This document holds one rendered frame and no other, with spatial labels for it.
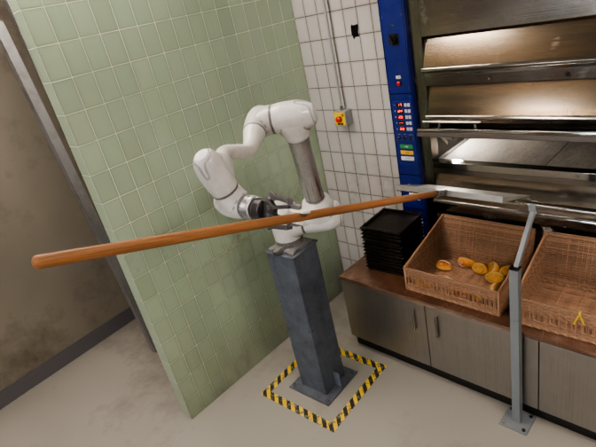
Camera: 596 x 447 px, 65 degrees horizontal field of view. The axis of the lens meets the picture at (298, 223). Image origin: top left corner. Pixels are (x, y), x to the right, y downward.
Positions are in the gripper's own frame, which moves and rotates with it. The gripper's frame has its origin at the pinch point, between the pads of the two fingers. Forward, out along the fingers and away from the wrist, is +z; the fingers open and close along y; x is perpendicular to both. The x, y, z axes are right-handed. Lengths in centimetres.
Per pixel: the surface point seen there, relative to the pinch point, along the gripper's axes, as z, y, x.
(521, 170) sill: 19, -9, -151
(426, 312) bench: -14, 72, -122
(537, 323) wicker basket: 42, 61, -124
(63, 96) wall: -127, -40, 22
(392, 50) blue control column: -50, -72, -128
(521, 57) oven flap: 19, -63, -131
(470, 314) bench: 12, 64, -119
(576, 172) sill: 44, -10, -150
